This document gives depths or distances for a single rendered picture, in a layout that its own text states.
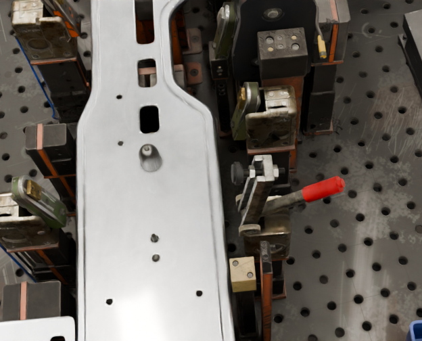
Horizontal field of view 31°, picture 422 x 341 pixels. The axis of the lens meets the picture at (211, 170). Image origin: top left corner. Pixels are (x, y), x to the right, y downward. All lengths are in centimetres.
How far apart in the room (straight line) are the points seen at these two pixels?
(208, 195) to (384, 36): 66
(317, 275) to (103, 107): 50
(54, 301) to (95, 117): 30
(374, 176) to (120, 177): 54
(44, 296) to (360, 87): 78
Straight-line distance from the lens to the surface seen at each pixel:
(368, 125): 155
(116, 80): 126
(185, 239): 112
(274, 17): 114
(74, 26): 132
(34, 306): 116
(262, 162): 93
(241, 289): 107
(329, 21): 120
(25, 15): 131
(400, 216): 147
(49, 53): 137
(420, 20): 159
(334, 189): 99
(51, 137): 124
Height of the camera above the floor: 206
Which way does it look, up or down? 65 degrees down
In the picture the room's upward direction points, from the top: 9 degrees counter-clockwise
